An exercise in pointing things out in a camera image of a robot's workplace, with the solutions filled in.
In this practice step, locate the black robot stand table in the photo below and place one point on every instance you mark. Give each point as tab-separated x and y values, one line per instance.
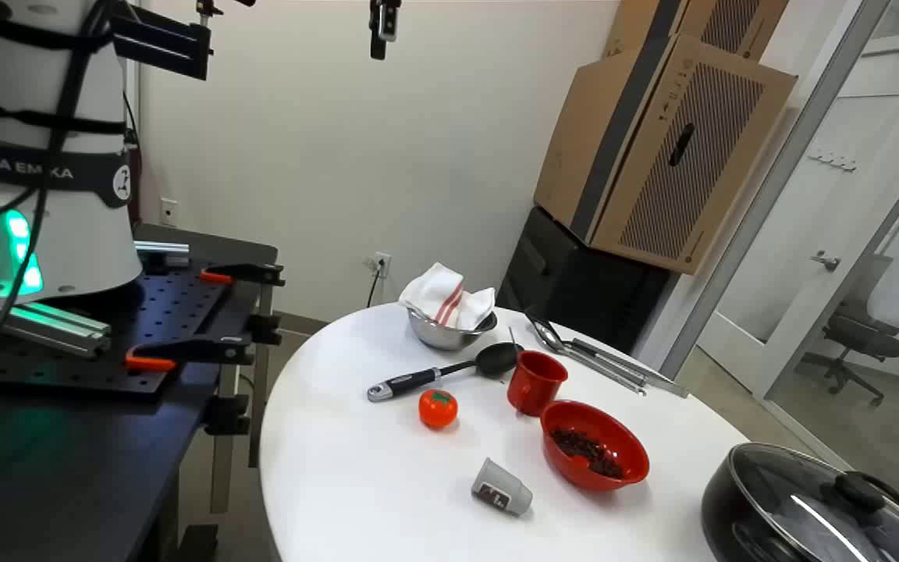
63	471

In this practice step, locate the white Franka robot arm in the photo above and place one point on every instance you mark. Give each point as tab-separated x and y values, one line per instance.
48	235

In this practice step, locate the black mounted camera box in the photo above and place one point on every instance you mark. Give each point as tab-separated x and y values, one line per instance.
164	42

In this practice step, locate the orange toy tomato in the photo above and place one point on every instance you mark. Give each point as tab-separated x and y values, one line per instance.
438	409

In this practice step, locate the black ladle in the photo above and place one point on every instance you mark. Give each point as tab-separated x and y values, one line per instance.
423	379

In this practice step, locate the black hanging camera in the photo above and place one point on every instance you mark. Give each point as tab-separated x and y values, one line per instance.
384	27

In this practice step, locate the pot lid with black knob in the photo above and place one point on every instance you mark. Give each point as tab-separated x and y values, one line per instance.
727	521

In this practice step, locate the white towel with red stripes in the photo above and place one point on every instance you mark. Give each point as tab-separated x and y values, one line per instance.
447	298

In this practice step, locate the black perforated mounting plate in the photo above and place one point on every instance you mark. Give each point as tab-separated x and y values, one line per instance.
157	313

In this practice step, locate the aluminium rail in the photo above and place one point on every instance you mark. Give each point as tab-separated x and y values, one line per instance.
45	324

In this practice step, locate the office chair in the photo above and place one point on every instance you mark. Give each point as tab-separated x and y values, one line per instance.
866	331

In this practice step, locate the steel bowl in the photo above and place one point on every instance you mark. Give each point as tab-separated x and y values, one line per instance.
438	336

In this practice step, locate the large cardboard box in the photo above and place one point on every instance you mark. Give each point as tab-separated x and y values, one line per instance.
671	157

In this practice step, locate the glass pan lid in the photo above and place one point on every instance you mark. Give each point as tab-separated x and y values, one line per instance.
827	510

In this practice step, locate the red bowl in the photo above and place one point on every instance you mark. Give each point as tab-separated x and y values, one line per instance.
576	471

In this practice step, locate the red mug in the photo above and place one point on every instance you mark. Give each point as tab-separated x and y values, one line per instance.
531	387

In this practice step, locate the small cardboard box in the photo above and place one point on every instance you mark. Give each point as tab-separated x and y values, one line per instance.
727	19

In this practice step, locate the white door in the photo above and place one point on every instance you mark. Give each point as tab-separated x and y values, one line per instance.
836	198

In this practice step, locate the white wall outlet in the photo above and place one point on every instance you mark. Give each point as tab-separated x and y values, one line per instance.
381	260

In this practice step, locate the aluminium frame post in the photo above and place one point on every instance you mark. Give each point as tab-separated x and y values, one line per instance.
774	175

